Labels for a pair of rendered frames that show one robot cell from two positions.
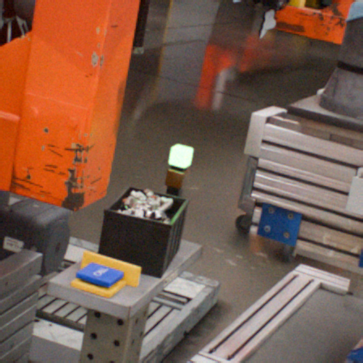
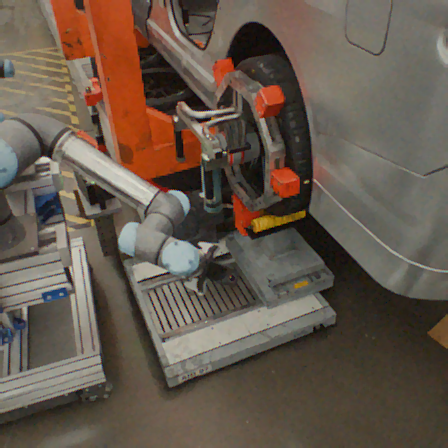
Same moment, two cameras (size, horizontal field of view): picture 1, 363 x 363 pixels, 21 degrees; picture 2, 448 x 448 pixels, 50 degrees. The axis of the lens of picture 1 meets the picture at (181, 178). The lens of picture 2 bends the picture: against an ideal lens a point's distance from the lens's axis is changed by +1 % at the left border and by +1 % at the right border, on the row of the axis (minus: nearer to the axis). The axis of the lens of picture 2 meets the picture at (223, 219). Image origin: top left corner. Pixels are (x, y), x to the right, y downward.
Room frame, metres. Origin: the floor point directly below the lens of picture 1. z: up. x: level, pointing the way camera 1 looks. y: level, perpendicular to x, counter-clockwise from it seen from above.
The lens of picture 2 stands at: (3.90, -0.69, 1.82)
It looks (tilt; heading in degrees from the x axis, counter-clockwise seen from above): 38 degrees down; 142
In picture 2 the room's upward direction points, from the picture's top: 3 degrees counter-clockwise
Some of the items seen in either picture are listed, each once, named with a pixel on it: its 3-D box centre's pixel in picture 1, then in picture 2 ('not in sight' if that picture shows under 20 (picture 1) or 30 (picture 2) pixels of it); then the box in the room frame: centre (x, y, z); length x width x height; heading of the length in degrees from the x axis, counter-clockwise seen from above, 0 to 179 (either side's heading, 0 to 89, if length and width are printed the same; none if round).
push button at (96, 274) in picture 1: (100, 277); not in sight; (1.72, 0.12, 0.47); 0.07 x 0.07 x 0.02; 73
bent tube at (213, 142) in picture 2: not in sight; (226, 120); (2.67, 0.32, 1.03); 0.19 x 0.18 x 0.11; 73
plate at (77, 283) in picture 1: (98, 283); not in sight; (1.72, 0.12, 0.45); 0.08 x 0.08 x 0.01; 73
